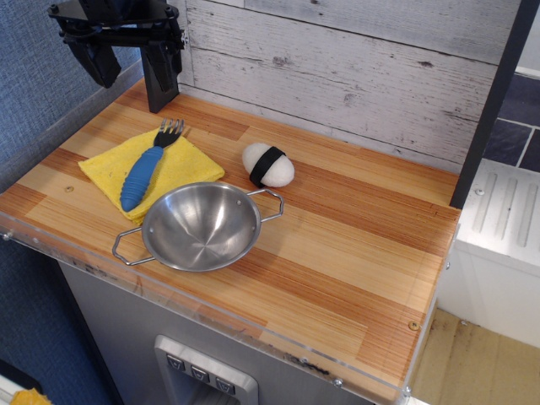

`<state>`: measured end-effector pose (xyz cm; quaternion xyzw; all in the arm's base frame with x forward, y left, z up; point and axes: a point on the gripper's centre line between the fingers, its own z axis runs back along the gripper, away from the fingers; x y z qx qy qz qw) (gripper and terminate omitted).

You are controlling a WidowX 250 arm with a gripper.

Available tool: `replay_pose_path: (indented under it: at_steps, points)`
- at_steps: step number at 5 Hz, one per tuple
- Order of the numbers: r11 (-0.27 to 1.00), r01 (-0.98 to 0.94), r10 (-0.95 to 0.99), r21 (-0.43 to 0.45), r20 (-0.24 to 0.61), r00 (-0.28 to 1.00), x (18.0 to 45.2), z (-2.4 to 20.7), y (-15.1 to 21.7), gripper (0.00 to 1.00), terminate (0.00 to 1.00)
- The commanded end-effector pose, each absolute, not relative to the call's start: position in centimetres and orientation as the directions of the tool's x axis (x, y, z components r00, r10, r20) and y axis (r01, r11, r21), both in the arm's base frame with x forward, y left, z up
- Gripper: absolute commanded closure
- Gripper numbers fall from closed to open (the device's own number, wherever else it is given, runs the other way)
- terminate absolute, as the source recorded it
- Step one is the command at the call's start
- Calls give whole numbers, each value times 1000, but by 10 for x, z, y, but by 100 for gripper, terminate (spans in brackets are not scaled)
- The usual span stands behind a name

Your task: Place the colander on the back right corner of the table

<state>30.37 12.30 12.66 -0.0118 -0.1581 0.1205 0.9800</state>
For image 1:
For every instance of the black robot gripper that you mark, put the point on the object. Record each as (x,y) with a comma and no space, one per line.
(90,28)

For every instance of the stainless steel two-handled pot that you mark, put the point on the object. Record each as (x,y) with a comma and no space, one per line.
(204,226)

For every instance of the white egg with black band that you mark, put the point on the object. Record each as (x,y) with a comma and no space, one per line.
(267,165)

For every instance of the yellow folded cloth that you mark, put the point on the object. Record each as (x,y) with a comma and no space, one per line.
(183,163)

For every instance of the clear acrylic table edge guard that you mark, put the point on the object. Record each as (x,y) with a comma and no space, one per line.
(340,295)

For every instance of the silver toy fridge front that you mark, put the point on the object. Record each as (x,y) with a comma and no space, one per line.
(126,337)

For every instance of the grey dispenser button panel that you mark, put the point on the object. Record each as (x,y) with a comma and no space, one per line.
(191,377)

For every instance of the yellow object at corner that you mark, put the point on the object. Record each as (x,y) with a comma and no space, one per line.
(29,397)

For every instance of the white toy sink drainboard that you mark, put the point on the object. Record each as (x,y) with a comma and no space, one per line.
(492,273)

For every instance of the dark grey left post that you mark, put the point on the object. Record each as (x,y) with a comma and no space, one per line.
(159,95)

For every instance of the dark grey post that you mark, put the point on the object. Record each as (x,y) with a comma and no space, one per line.
(159,95)
(509,61)

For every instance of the blue handled black fork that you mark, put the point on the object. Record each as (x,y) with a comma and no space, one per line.
(138,179)

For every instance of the dark grey right post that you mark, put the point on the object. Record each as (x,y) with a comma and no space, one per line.
(509,61)

